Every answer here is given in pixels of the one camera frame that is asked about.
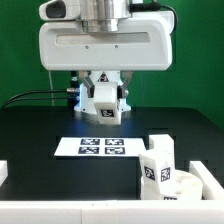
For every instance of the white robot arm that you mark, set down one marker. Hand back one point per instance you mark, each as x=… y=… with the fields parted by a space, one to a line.
x=99 y=16

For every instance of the white marker sheet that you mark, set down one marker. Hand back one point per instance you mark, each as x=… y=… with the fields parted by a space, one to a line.
x=99 y=147

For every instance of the white left fence block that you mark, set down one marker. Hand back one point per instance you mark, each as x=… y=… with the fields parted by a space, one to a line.
x=3 y=171

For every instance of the black camera stand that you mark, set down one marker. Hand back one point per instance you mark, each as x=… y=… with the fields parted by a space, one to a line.
x=76 y=89

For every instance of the white round stool seat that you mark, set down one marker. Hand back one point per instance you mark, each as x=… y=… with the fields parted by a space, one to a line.
x=186 y=187

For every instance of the white L-shaped fence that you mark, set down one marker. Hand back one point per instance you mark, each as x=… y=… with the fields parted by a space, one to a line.
x=210 y=210

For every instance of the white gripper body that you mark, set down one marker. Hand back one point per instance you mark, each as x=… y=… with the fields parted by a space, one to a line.
x=142 y=42

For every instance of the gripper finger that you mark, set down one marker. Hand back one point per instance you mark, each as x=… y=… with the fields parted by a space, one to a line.
x=122 y=90
x=86 y=80

